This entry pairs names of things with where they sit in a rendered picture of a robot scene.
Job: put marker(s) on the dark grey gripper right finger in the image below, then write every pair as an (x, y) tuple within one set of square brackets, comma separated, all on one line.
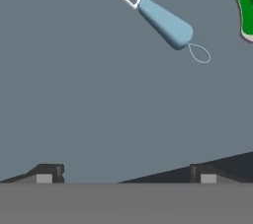
[(199, 170)]

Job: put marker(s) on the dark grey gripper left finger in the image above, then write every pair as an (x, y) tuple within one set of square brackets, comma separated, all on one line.
[(46, 170)]

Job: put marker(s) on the light blue peeler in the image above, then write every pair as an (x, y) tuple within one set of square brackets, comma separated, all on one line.
[(164, 20)]

